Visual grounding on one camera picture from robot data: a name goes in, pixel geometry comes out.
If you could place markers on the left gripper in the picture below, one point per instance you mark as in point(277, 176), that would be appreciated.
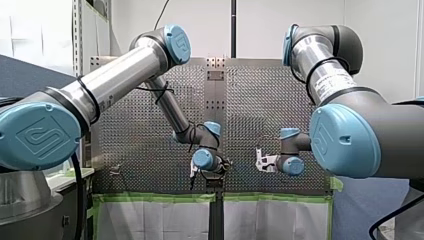
point(215, 175)

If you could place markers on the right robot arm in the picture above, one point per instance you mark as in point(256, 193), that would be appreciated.
point(366, 133)

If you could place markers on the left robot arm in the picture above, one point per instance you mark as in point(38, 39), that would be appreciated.
point(120, 75)

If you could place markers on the connector holder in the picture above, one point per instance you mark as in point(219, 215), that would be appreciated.
point(116, 170)

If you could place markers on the metal rack upright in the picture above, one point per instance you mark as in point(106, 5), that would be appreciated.
point(77, 36)

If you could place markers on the black pole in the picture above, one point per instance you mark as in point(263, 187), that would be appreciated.
point(233, 28)

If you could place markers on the grey board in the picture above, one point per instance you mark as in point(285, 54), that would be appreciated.
point(363, 210)

